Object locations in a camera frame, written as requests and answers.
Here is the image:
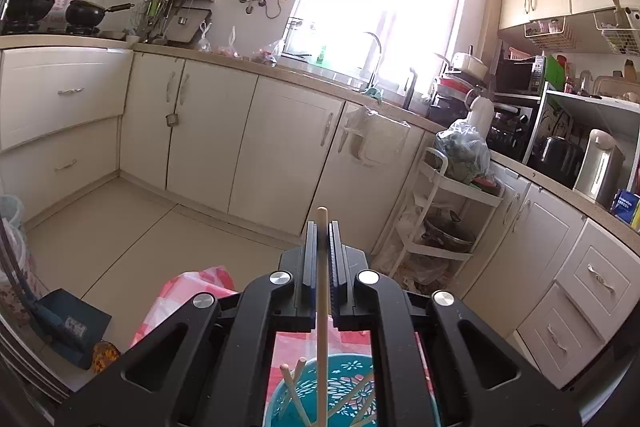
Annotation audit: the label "black toaster oven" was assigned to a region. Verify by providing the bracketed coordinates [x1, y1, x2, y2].
[487, 102, 538, 162]

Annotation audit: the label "grey cutting board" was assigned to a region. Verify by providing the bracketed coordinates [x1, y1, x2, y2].
[165, 7, 213, 46]

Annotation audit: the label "plastic bag of greens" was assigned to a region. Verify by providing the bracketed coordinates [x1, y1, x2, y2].
[434, 119, 494, 186]

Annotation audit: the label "white pitcher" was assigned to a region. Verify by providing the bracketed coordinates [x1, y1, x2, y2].
[465, 94, 496, 142]

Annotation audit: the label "dark teal dustpan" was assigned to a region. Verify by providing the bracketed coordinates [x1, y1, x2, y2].
[32, 288, 113, 370]

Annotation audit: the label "stacked pots and cooker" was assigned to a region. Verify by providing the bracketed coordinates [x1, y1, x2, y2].
[430, 52, 491, 114]

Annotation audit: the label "white hanging bin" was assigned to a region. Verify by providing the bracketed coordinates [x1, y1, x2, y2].
[342, 104, 412, 168]

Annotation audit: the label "cream lower kitchen cabinets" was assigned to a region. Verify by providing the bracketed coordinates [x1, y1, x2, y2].
[0, 34, 640, 388]

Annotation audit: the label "blue box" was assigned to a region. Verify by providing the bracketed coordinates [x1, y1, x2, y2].
[610, 189, 640, 229]

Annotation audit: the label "green cutting board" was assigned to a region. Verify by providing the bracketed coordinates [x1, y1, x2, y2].
[544, 54, 568, 92]

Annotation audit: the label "gas stove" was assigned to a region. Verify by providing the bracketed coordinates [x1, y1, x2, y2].
[0, 19, 128, 41]

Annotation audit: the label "beige electric water boiler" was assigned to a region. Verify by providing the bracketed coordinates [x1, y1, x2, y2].
[572, 128, 626, 208]

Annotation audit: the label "plastic bags on counter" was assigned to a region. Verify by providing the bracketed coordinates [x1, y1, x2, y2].
[197, 22, 282, 68]

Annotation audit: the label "trash bin with plastic bag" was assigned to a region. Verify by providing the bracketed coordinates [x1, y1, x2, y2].
[0, 194, 27, 288]

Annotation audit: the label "chrome curved faucet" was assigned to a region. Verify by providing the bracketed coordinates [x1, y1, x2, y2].
[360, 32, 384, 91]

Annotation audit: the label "black microwave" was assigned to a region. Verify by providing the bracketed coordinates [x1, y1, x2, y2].
[495, 57, 546, 95]

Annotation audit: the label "black faucet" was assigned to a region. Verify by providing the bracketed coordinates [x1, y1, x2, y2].
[402, 67, 419, 110]

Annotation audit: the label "white wire hanging basket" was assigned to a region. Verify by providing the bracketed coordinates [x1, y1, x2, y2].
[594, 7, 640, 55]
[524, 16, 568, 50]

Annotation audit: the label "black wok with long handle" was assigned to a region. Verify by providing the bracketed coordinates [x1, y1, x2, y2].
[65, 0, 136, 28]

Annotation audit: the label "white trolley rack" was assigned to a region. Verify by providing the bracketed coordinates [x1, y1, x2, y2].
[387, 147, 506, 280]

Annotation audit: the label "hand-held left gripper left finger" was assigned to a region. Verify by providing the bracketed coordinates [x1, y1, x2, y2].
[54, 221, 319, 427]

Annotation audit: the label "white counter shelf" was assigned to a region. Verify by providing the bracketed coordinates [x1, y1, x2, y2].
[522, 82, 640, 210]

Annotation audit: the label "blue perforated plastic basket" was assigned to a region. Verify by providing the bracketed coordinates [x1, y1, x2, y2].
[262, 353, 442, 427]

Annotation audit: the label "floral patterned item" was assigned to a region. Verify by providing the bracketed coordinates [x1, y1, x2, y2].
[91, 341, 121, 374]

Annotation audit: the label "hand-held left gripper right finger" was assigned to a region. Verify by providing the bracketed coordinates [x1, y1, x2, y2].
[327, 219, 583, 427]

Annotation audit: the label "dark lidded pot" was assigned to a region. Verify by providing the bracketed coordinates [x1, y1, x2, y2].
[422, 212, 477, 254]

